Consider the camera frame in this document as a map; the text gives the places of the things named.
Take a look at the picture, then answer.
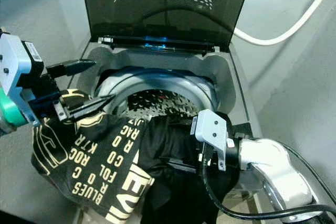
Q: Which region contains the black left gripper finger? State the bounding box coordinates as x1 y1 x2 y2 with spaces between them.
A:
67 95 116 122
46 59 97 78

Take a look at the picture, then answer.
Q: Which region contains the plain black garment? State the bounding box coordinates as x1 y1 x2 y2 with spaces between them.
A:
139 113 241 224

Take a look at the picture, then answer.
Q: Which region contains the black garment with cream print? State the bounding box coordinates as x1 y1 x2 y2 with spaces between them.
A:
31 89 155 224

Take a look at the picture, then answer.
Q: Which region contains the grey top-load washing machine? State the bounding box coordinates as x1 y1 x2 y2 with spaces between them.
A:
68 39 266 224

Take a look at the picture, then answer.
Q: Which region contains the steel washer drum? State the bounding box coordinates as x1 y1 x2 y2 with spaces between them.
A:
94 68 221 126

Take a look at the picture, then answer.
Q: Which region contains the dark translucent washer lid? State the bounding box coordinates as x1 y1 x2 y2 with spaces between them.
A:
79 0 256 52

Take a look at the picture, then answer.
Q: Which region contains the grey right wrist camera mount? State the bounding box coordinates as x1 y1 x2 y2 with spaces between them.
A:
194 109 229 172

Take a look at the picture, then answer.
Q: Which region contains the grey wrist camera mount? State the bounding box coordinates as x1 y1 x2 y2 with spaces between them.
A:
194 109 229 172
0 33 33 127

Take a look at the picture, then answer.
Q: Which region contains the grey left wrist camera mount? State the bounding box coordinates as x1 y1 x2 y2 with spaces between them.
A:
0 33 33 127

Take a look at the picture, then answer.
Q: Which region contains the white hose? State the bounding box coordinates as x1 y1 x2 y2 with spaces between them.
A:
233 0 336 46

